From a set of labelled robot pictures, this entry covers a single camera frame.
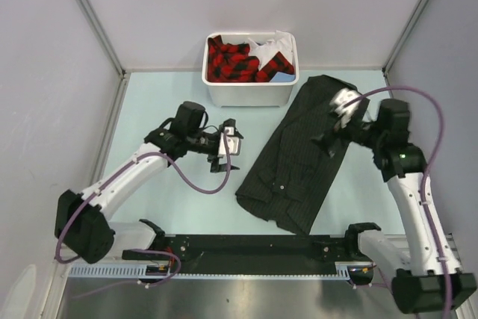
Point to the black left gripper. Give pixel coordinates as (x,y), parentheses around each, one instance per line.
(215,166)

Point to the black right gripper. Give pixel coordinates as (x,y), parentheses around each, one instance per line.
(326,139)

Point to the dark pinstriped long sleeve shirt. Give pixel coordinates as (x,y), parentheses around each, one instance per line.
(291,176)

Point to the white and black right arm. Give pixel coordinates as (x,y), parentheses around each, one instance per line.
(427,277)

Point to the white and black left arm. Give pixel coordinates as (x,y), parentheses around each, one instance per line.
(83,220)

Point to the light blue shirt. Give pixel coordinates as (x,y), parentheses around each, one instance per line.
(282,77)

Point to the red black plaid shirt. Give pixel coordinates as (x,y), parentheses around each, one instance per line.
(230,63)

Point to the white shirt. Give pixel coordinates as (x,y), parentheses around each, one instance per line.
(280,43)

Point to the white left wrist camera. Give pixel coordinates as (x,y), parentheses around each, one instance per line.
(231,140)

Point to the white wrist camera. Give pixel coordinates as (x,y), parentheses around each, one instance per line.
(344,104)
(231,140)

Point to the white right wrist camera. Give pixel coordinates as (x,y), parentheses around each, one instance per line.
(344,104)

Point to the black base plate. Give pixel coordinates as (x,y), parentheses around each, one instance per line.
(320,247)

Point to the white slotted cable duct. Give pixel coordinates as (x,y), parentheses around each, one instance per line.
(152,272)

